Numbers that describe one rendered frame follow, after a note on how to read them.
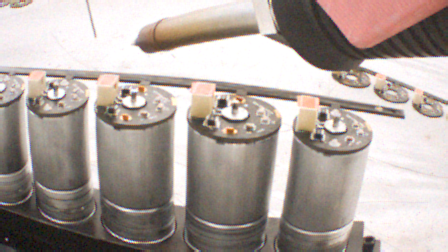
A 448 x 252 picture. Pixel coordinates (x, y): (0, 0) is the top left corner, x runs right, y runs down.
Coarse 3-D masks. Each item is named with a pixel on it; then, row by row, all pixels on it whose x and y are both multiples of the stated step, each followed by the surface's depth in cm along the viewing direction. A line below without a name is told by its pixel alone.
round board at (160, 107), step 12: (120, 96) 21; (144, 96) 21; (156, 96) 21; (168, 96) 21; (96, 108) 21; (108, 108) 20; (120, 108) 21; (144, 108) 21; (156, 108) 21; (168, 108) 21; (108, 120) 20; (120, 120) 20; (132, 120) 20; (144, 120) 20; (156, 120) 20
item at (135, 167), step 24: (96, 120) 21; (168, 120) 21; (96, 144) 21; (120, 144) 20; (144, 144) 20; (168, 144) 21; (120, 168) 21; (144, 168) 21; (168, 168) 21; (120, 192) 21; (144, 192) 21; (168, 192) 22; (120, 216) 21; (144, 216) 21; (168, 216) 22; (144, 240) 22
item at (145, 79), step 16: (96, 80) 23; (128, 80) 22; (144, 80) 22; (160, 80) 22; (176, 80) 22; (192, 80) 22; (208, 80) 23; (256, 96) 22; (272, 96) 22; (288, 96) 22; (320, 96) 22; (368, 112) 22; (384, 112) 22; (400, 112) 22
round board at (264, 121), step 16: (224, 96) 21; (240, 96) 22; (256, 112) 21; (272, 112) 21; (192, 128) 20; (208, 128) 20; (224, 128) 20; (240, 128) 20; (256, 128) 20; (272, 128) 20
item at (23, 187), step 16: (0, 112) 21; (16, 112) 21; (0, 128) 21; (16, 128) 22; (0, 144) 21; (16, 144) 22; (0, 160) 22; (16, 160) 22; (0, 176) 22; (16, 176) 22; (0, 192) 22; (16, 192) 22; (32, 192) 24
